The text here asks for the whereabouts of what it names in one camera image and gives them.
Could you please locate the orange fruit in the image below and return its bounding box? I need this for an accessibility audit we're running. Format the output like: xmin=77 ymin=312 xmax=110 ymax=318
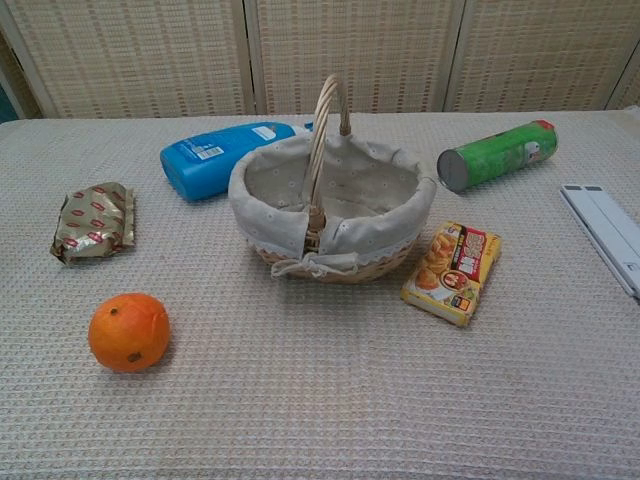
xmin=87 ymin=292 xmax=171 ymax=374

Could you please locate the wicker basket with cloth liner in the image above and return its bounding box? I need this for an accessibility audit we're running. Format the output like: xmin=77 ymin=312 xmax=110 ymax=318
xmin=227 ymin=73 xmax=438 ymax=285

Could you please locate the beige woven tablecloth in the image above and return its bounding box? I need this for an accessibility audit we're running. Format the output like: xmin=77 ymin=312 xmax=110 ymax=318
xmin=0 ymin=105 xmax=640 ymax=480

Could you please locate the woven folding screen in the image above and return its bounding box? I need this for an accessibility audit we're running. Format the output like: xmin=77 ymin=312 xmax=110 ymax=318
xmin=0 ymin=0 xmax=640 ymax=120

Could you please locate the blue plastic bottle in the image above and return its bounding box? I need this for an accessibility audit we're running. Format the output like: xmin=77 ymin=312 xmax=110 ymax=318
xmin=159 ymin=121 xmax=314 ymax=203

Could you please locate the yellow snack box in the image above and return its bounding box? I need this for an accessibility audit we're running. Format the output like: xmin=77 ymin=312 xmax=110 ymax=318
xmin=400 ymin=221 xmax=503 ymax=329

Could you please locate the green cylindrical chips can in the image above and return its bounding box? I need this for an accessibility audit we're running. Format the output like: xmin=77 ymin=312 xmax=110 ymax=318
xmin=436 ymin=118 xmax=559 ymax=194

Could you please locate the gold foil snack packet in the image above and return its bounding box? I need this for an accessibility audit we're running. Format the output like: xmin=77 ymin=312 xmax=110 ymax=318
xmin=49 ymin=182 xmax=137 ymax=266

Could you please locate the white folded stand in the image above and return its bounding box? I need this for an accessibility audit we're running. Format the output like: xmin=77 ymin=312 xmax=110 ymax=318
xmin=558 ymin=184 xmax=640 ymax=304

